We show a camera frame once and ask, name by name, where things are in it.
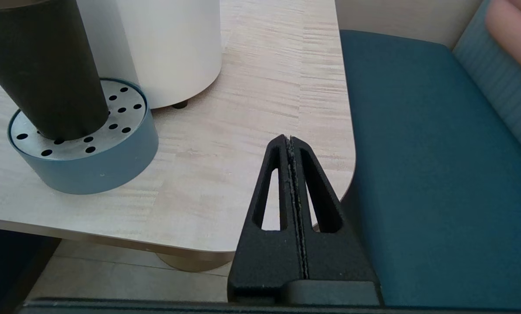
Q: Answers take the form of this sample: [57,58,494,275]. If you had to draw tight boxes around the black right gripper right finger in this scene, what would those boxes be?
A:
[290,137,381,288]

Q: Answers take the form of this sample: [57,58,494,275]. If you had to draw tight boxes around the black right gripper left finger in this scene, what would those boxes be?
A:
[227,134,308,302]

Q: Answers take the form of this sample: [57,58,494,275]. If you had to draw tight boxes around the dark grey tapered cup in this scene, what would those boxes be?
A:
[0,0,110,141]

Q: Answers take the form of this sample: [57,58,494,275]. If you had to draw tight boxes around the teal upholstered bench sofa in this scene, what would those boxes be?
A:
[335,0,521,311]

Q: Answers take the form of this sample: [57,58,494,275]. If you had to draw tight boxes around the large blue-grey drip tray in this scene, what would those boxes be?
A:
[7,78,159,195]

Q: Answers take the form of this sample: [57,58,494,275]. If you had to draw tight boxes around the large tea drink dispenser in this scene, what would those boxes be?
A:
[76,0,223,109]

